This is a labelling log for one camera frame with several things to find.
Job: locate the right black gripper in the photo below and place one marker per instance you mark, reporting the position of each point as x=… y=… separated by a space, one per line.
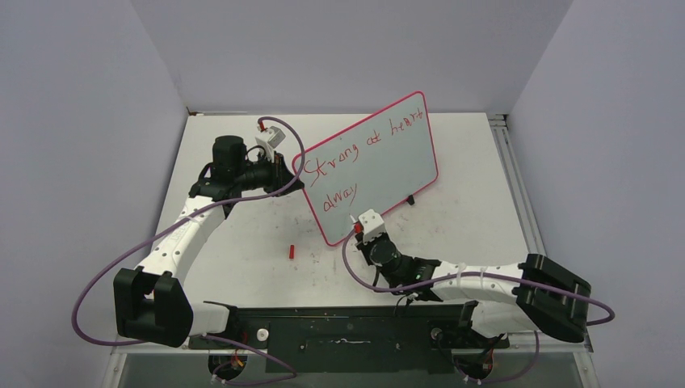
x=365 y=247

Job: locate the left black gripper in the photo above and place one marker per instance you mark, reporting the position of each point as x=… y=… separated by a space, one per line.
x=283 y=175

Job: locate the pink framed whiteboard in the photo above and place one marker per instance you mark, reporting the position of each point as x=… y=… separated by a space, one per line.
x=375 y=163

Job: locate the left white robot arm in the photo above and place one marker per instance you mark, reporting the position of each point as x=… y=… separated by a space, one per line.
x=150 y=301

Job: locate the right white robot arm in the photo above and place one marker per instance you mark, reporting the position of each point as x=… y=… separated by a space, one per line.
x=537 y=294

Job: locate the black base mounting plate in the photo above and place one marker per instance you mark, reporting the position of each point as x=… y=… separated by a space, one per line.
x=366 y=339

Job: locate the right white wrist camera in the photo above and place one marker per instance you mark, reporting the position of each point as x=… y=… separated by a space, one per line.
x=369 y=226

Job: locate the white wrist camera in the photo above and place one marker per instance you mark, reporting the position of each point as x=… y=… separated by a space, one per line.
x=369 y=226
x=269 y=139

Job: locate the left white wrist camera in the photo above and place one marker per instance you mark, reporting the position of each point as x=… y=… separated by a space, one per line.
x=269 y=139

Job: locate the aluminium rail frame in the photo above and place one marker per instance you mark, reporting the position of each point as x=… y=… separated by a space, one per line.
x=477 y=212

